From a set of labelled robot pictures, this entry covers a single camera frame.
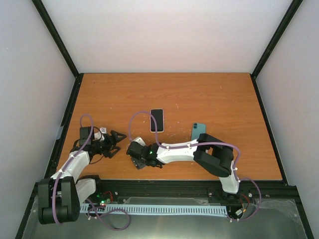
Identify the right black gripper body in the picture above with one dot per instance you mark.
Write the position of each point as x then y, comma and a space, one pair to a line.
140, 164

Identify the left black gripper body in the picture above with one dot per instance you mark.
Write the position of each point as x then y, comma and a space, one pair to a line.
104, 147

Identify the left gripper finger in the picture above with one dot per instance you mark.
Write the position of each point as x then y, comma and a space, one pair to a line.
111, 152
116, 137

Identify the white phone case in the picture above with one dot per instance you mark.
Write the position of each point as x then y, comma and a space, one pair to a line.
157, 131

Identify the teal phone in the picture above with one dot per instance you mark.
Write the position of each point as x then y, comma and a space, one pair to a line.
197, 130

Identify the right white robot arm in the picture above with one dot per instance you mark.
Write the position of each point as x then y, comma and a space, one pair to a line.
216, 157

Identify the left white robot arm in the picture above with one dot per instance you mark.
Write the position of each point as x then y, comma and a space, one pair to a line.
61, 195

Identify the green led circuit board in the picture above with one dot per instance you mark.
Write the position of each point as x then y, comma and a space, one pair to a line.
105, 199

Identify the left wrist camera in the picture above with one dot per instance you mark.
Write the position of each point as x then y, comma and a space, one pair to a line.
100, 135

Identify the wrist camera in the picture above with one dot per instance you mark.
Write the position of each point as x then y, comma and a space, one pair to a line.
140, 141
100, 135

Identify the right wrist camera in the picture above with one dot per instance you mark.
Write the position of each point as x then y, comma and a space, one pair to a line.
140, 141

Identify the black aluminium frame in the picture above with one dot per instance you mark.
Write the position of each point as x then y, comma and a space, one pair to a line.
181, 189

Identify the light blue cable duct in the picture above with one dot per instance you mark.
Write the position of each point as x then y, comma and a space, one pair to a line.
165, 210

